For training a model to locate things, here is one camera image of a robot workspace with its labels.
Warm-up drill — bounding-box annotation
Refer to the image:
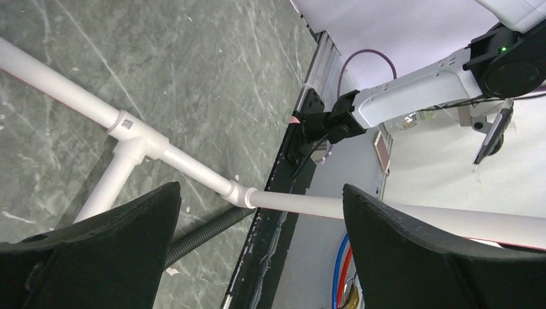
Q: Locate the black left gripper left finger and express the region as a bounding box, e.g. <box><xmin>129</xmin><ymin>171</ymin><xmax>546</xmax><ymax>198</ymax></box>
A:
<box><xmin>1</xmin><ymin>182</ymin><xmax>181</xmax><ymax>308</ymax></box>

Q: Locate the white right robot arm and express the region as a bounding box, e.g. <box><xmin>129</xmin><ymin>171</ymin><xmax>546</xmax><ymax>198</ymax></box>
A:
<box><xmin>293</xmin><ymin>1</ymin><xmax>545</xmax><ymax>144</ymax></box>

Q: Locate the black corrugated hose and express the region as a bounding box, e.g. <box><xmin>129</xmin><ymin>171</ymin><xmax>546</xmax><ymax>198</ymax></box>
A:
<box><xmin>164</xmin><ymin>206</ymin><xmax>257</xmax><ymax>270</ymax></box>

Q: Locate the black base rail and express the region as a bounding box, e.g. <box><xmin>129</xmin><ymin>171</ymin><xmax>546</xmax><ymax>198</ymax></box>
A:
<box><xmin>221</xmin><ymin>89</ymin><xmax>325</xmax><ymax>308</ymax></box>

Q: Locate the white PVC pipe frame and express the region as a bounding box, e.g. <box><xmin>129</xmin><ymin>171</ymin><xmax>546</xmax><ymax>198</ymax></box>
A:
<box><xmin>1</xmin><ymin>40</ymin><xmax>545</xmax><ymax>250</ymax></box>

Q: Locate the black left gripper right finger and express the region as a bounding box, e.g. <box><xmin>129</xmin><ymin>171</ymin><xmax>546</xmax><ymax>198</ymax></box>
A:
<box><xmin>343</xmin><ymin>184</ymin><xmax>545</xmax><ymax>308</ymax></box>

